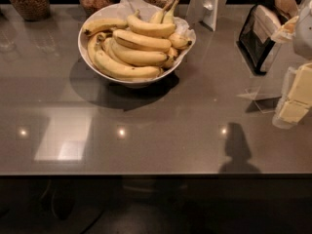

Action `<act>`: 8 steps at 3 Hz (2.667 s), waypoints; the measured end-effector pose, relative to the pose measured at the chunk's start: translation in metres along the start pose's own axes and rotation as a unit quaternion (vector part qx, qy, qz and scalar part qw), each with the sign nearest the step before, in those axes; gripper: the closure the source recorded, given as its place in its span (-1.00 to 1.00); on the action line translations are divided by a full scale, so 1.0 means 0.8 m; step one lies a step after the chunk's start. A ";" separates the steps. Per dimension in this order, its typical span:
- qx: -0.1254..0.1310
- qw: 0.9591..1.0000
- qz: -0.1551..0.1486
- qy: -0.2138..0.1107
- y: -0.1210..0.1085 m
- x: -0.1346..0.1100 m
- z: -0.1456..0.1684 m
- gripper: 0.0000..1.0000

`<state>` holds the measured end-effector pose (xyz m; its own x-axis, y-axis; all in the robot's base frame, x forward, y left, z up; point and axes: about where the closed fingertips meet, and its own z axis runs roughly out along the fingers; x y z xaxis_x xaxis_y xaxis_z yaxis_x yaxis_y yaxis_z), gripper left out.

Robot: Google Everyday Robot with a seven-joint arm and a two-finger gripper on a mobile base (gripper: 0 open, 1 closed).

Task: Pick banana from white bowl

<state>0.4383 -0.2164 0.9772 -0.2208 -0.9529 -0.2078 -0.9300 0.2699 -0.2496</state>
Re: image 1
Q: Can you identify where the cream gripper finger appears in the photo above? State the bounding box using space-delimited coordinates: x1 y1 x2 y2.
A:
272 98 309 129

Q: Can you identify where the small banana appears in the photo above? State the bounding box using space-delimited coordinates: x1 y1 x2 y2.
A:
169 33 192 50
163 47 178 69

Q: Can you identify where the small banana lower right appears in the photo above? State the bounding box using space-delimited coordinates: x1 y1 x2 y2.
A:
163 47 178 69

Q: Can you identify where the banana front bottom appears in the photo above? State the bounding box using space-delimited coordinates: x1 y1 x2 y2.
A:
95 50 161 82

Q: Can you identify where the banana middle long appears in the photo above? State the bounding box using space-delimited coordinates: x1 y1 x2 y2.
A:
112 29 172 52

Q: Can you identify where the white paper bowl liner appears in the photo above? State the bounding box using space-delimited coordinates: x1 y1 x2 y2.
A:
115 0 197 60

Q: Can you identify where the banana left curved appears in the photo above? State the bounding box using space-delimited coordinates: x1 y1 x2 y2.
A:
87 32 112 63

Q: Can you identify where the white ceramic bowl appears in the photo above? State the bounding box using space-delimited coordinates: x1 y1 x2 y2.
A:
78 3 182 88

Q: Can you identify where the white napkin dispenser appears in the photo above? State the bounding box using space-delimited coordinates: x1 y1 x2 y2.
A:
185 0 227 31

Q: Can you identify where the glass jar left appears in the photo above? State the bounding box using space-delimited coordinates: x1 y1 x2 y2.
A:
9 0 50 21

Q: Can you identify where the black wire basket holder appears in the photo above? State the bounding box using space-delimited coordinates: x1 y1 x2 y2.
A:
237 4 281 75

